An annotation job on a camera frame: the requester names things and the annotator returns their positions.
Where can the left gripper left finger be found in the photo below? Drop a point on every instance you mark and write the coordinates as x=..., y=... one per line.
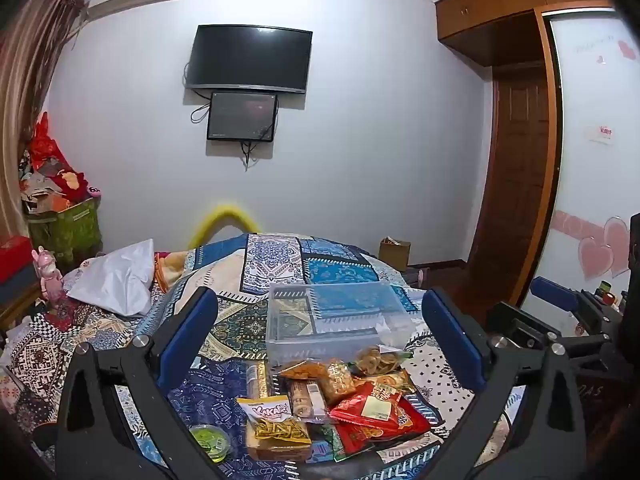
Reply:
x=94, y=439

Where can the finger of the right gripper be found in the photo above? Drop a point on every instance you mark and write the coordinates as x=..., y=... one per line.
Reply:
x=554, y=293

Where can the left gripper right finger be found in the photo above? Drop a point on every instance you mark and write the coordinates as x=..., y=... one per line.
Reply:
x=547, y=440

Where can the green jelly cup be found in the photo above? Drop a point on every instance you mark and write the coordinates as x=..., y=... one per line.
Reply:
x=213, y=440

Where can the red snack bag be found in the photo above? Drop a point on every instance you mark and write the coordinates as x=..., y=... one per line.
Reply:
x=375, y=414

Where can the yellow kaka snack bag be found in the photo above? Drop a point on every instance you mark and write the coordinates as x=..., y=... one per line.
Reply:
x=273, y=432

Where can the orange fried snack bag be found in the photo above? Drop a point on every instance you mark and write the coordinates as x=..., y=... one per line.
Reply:
x=334, y=377

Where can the clear plastic storage bin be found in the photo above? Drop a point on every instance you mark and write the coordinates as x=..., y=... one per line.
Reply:
x=336, y=321

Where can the banana chips clear bag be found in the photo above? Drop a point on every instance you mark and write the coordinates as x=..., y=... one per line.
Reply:
x=375, y=361

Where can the long biscuit pack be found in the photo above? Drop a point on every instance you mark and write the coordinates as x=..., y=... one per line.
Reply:
x=307, y=401

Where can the brown wooden door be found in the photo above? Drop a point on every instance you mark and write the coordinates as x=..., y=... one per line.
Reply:
x=513, y=187

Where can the white pillow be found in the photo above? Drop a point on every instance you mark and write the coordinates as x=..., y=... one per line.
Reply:
x=119, y=282

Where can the small cardboard box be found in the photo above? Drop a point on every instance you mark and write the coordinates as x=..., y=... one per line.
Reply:
x=395, y=253

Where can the pink rabbit toy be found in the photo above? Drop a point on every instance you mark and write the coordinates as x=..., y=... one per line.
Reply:
x=50, y=278

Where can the red box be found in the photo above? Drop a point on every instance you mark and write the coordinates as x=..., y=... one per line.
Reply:
x=15, y=254

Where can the green storage box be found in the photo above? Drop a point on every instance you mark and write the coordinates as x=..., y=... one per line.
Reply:
x=72, y=235

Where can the yellow fuzzy hoop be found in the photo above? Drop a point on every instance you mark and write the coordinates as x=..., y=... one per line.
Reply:
x=221, y=216

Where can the wooden overhead cabinet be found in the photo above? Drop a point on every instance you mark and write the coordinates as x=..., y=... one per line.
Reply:
x=493, y=32

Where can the brown striped curtain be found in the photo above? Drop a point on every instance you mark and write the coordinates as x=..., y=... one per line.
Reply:
x=31, y=45

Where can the large wall television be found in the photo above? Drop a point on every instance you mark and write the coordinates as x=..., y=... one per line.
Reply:
x=248, y=57

